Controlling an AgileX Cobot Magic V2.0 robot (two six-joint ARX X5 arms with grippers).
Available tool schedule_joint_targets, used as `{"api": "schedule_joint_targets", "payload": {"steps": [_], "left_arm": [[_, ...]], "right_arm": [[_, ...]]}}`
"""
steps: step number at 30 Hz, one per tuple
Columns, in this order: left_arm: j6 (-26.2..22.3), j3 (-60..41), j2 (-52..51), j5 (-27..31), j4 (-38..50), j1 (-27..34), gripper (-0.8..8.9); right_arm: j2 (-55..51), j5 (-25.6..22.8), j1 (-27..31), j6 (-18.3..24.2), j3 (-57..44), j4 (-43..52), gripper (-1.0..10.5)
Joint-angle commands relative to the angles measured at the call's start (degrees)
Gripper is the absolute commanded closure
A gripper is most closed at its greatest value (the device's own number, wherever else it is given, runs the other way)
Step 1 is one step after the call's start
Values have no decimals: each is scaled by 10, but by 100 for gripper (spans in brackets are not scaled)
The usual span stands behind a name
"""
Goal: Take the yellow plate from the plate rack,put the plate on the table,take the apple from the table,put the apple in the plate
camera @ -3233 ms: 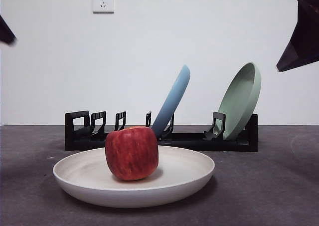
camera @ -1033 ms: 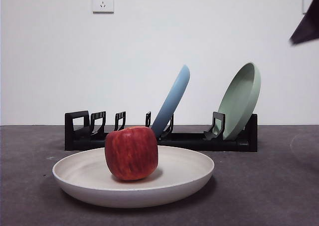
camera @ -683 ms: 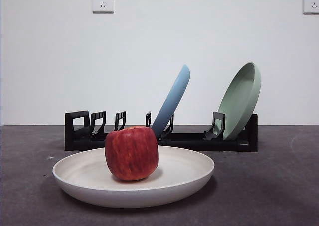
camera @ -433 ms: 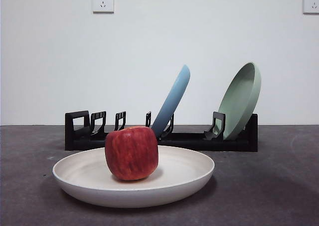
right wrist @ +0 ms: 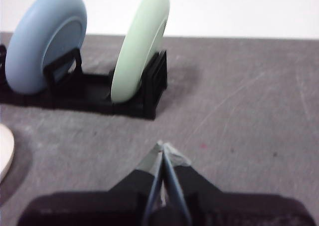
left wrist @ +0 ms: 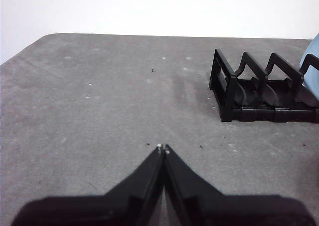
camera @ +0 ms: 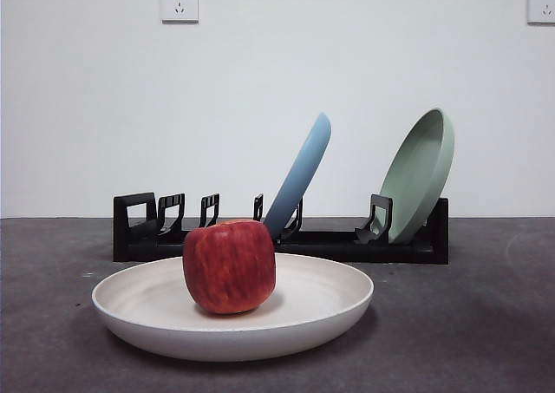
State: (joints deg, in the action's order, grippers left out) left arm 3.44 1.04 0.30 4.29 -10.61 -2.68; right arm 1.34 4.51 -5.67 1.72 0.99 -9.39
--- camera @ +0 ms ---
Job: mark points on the red yellow apple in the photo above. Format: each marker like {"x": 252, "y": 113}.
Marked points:
{"x": 230, "y": 267}

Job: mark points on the cream yellow plate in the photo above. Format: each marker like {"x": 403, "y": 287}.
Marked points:
{"x": 303, "y": 315}

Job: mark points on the blue plate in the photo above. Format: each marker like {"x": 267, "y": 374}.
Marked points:
{"x": 303, "y": 167}

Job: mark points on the black plate rack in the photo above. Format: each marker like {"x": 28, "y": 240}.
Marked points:
{"x": 347, "y": 252}

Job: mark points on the green plate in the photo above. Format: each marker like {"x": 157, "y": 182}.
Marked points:
{"x": 416, "y": 176}

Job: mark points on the white wall socket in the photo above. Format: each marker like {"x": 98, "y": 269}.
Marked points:
{"x": 542, "y": 4}
{"x": 180, "y": 2}

